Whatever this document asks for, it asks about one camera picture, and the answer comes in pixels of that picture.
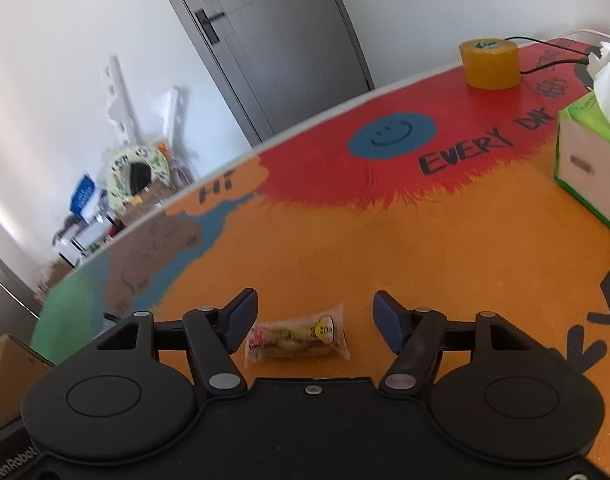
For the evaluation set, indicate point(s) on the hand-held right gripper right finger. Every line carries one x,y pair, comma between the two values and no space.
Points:
390,322

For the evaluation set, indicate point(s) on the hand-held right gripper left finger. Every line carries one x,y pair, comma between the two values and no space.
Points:
240,320

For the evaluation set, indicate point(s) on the small clear nut snack packet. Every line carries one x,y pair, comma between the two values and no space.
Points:
297,337

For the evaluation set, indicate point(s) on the colourful cat print table mat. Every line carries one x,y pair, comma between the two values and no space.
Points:
385,240

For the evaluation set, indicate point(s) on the brown printed cardboard box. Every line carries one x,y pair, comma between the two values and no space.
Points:
150,197

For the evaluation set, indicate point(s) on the grey-brown door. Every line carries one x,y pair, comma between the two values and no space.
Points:
5,290

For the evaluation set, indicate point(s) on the black metal rack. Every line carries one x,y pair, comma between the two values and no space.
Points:
72,245

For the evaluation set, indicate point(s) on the blue bag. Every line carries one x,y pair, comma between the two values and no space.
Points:
85,195

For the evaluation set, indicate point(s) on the white shelf piece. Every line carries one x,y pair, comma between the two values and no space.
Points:
167,110

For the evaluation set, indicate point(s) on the green tissue box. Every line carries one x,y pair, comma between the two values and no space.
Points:
585,160

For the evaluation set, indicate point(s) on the grey door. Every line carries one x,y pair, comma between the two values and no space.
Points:
285,50

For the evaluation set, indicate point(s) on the brown tape roll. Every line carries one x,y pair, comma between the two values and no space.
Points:
490,67

